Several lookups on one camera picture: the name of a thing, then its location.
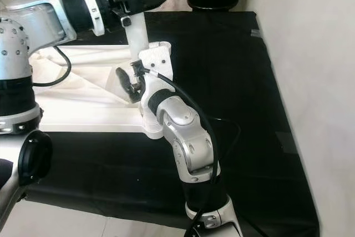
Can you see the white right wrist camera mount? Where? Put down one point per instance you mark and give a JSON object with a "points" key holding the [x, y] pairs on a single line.
{"points": [[158, 59]]}

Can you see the white plastic table top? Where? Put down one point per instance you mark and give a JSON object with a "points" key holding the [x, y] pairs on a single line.
{"points": [[89, 120]]}

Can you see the clear tape patch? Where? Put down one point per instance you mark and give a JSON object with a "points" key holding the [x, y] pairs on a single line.
{"points": [[257, 31]]}

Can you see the white plastic table leg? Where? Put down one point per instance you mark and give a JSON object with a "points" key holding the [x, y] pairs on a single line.
{"points": [[138, 37]]}

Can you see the black tablecloth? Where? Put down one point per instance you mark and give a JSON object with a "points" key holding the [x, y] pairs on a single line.
{"points": [[255, 109]]}

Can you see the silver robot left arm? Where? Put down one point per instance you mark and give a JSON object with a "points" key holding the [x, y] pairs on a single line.
{"points": [[33, 15]]}

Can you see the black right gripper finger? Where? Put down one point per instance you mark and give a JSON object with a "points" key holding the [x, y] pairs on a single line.
{"points": [[127, 84]]}

